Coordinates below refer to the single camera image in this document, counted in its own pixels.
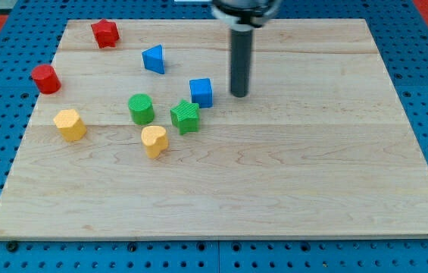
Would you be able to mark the blue cube block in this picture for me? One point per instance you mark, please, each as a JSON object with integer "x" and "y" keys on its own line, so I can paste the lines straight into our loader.
{"x": 201, "y": 92}

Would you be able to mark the blue triangle block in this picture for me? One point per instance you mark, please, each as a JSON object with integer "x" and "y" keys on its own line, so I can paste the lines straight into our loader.
{"x": 153, "y": 59}

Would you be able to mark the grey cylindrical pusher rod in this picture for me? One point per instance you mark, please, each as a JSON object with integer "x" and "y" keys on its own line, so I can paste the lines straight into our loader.
{"x": 240, "y": 62}

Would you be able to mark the green cylinder block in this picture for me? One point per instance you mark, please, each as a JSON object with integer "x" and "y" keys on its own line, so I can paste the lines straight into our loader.
{"x": 141, "y": 109}

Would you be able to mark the green star block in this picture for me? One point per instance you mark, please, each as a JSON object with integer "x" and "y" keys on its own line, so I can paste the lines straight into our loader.
{"x": 185, "y": 117}

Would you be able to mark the yellow heart block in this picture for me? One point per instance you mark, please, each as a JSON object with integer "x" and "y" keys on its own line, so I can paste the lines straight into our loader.
{"x": 155, "y": 140}

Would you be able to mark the yellow hexagon block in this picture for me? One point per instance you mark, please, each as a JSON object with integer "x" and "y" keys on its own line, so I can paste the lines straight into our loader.
{"x": 70, "y": 125}

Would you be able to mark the red star block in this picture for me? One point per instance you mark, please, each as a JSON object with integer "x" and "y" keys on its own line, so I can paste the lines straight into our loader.
{"x": 106, "y": 33}

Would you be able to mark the red cylinder block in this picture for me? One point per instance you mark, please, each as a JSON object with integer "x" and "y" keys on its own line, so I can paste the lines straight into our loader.
{"x": 46, "y": 79}

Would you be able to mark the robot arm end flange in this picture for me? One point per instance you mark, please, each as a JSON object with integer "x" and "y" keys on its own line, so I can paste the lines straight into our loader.
{"x": 243, "y": 15}

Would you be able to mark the light wooden board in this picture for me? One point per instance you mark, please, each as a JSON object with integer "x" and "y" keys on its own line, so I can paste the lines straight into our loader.
{"x": 320, "y": 148}

